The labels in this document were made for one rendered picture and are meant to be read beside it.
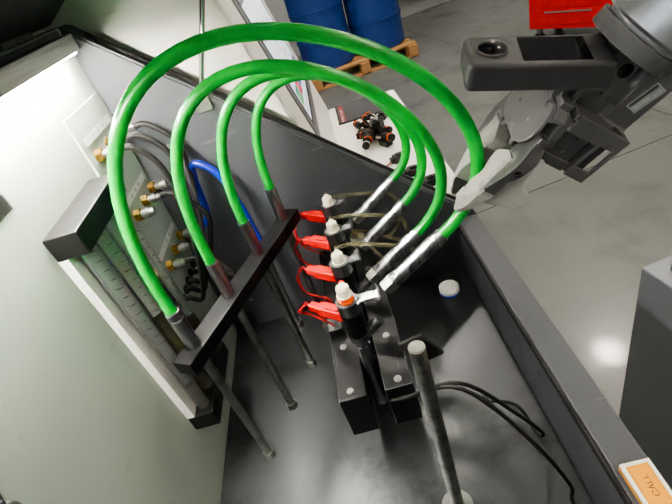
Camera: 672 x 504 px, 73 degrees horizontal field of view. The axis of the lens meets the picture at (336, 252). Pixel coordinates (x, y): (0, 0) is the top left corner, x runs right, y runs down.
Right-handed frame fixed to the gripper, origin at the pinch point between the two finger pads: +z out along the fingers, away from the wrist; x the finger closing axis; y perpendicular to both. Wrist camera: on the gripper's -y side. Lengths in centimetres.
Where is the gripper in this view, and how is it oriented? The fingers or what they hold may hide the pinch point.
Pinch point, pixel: (456, 190)
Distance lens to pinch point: 50.8
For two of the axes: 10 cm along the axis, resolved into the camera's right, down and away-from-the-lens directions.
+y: 8.9, 3.1, 3.3
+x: 0.3, -7.7, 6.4
